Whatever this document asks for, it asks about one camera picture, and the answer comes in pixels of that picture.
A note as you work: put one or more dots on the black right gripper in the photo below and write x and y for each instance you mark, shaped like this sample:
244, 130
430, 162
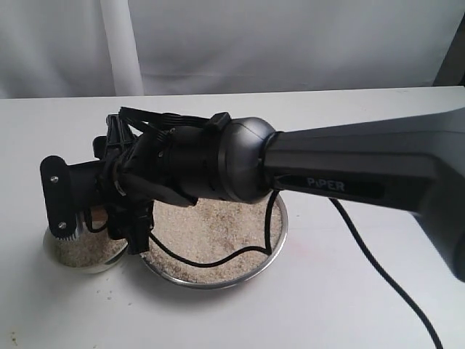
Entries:
170, 158

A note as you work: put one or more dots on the brown wooden cup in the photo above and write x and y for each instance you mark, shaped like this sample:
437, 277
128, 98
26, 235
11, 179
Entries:
98, 214

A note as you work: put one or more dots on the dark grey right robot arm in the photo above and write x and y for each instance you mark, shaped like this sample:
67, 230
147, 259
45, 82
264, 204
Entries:
414, 164

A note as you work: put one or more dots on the white rice grains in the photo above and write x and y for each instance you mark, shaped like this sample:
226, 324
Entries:
89, 250

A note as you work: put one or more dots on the white ceramic bowl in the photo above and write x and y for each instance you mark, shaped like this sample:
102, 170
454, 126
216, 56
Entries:
47, 245

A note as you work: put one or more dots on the white backdrop curtain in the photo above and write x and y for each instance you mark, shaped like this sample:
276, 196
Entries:
136, 48

